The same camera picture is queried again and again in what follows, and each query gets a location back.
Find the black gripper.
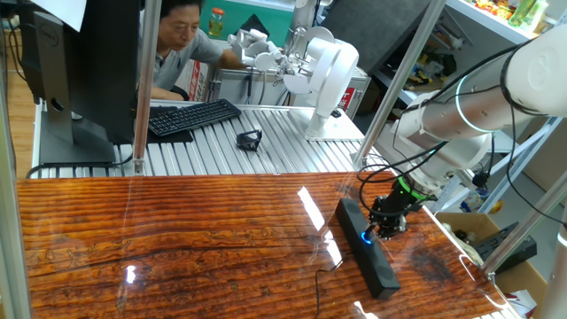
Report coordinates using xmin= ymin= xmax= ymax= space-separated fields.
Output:
xmin=363 ymin=185 xmax=427 ymax=243

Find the black speaker bar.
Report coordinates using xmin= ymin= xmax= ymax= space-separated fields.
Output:
xmin=334 ymin=197 xmax=402 ymax=301

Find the silver haptic device plate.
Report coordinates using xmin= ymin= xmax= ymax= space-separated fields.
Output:
xmin=287 ymin=107 xmax=365 ymax=143

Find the black power strip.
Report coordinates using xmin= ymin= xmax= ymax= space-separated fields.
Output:
xmin=471 ymin=221 xmax=539 ymax=274

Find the brown cardboard box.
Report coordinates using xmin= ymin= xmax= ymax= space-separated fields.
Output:
xmin=436 ymin=211 xmax=550 ymax=319

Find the white haptic control device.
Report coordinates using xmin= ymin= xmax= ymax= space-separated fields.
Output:
xmin=226 ymin=24 xmax=361 ymax=139

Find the small black phone stand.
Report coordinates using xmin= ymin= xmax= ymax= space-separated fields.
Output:
xmin=236 ymin=128 xmax=263 ymax=152

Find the dark gray foam panel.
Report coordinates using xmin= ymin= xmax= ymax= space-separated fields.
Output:
xmin=319 ymin=0 xmax=433 ymax=77

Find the glossy wood grain mat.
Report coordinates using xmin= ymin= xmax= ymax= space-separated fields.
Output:
xmin=16 ymin=170 xmax=510 ymax=319

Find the aluminium equipment case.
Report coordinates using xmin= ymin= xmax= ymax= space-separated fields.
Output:
xmin=206 ymin=56 xmax=372 ymax=121

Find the black keyboard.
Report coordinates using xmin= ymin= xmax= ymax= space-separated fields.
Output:
xmin=147 ymin=97 xmax=243 ymax=137

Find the black desk pad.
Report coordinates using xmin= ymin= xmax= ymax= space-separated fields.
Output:
xmin=145 ymin=105 xmax=195 ymax=145

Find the white metal shelf rack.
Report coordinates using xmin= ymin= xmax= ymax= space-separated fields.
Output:
xmin=371 ymin=0 xmax=567 ymax=214

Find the white carton with red print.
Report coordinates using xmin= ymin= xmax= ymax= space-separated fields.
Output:
xmin=175 ymin=59 xmax=209 ymax=102

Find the glass jar with orange lid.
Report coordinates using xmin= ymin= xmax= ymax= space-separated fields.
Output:
xmin=207 ymin=6 xmax=226 ymax=38

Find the man in gray shirt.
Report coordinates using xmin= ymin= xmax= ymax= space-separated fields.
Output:
xmin=139 ymin=0 xmax=247 ymax=102

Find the black Dell monitor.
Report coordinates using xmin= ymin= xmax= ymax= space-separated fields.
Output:
xmin=16 ymin=0 xmax=150 ymax=167

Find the white paper sheet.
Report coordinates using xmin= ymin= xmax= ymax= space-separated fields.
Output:
xmin=29 ymin=0 xmax=89 ymax=33

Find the green flange ring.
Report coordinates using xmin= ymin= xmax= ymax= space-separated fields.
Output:
xmin=396 ymin=175 xmax=429 ymax=201

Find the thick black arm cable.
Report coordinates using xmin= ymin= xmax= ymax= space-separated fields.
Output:
xmin=355 ymin=140 xmax=449 ymax=219

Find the thin black speaker cable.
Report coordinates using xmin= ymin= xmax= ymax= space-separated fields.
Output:
xmin=313 ymin=257 xmax=345 ymax=319

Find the aluminium frame post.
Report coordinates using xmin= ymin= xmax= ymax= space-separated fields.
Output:
xmin=352 ymin=0 xmax=447 ymax=172
xmin=0 ymin=52 xmax=33 ymax=319
xmin=480 ymin=170 xmax=567 ymax=276
xmin=131 ymin=0 xmax=163 ymax=175

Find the black monitor power cable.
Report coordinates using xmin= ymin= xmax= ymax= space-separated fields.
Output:
xmin=25 ymin=150 xmax=135 ymax=180

